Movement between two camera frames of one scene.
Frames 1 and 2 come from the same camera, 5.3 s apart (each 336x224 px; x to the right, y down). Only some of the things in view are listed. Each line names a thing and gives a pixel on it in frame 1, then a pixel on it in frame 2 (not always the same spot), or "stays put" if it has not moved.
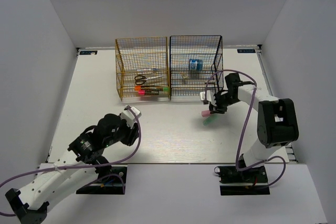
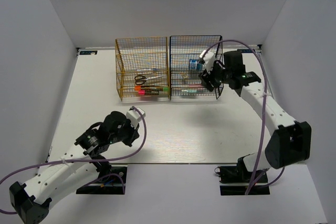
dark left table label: (87, 52) stays put
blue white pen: (153, 69) stays put
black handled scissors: (142, 79) stays put
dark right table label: (245, 50) stays put
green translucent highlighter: (210, 119) to (189, 91)
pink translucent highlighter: (206, 113) to (195, 86)
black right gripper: (217, 108) to (206, 77)
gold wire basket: (142, 67) stays put
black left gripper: (132, 134) stays put
